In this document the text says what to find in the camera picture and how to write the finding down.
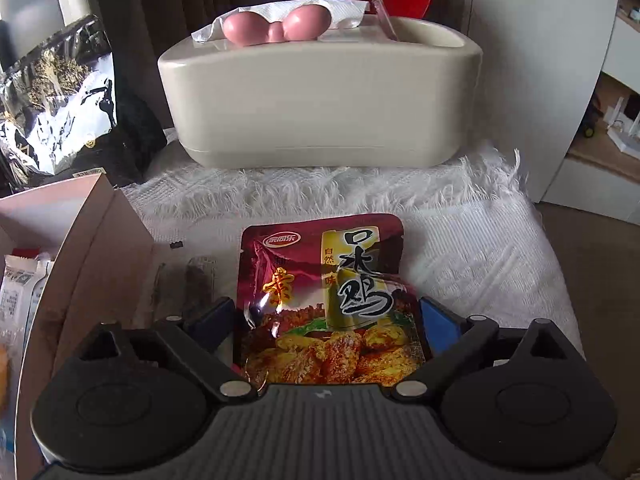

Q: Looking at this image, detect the clear dark jerky packet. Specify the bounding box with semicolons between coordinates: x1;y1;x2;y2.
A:
150;253;219;323

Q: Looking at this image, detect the orange bread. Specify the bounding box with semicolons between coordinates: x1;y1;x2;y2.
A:
0;344;12;411

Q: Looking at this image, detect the white cabinet shelf unit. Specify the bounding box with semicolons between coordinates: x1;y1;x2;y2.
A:
464;0;639;223

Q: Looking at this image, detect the white tissue paper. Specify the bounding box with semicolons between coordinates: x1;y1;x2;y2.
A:
191;0;370;44

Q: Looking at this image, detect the white woven table cloth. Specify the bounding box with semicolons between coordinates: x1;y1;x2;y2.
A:
124;143;580;344

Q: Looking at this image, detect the white wifi router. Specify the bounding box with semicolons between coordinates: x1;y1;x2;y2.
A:
604;96;640;159

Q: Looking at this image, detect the black plum snack bag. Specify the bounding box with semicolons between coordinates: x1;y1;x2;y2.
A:
1;15;167;196

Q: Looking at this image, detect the blue snack packet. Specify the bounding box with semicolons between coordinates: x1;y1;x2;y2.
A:
1;252;53;347

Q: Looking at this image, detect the pink bow ornament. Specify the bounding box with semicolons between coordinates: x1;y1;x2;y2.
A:
222;4;332;47

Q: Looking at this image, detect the cream tissue box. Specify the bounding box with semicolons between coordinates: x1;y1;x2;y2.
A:
158;16;483;169

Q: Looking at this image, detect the maroon chicken snack pouch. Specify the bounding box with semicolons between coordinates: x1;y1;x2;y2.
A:
233;214;432;389

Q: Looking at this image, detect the pink cardboard box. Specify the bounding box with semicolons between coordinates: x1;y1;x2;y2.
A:
1;174;154;479

